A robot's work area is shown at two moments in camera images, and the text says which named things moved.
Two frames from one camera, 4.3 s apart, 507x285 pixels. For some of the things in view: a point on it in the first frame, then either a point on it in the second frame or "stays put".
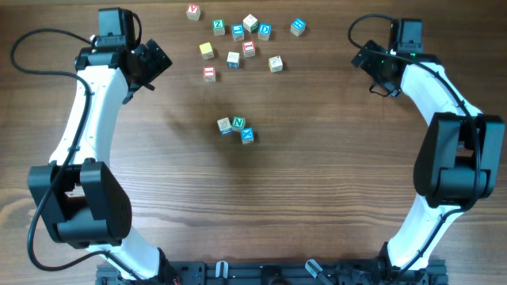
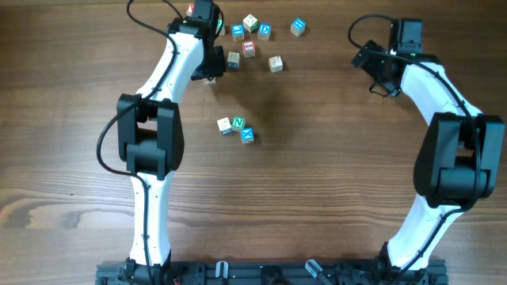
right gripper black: x=367 y=66 stays put
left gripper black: x=157 y=60 → x=218 y=70
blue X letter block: x=247 y=135 stays put
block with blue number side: x=233 y=60 stays put
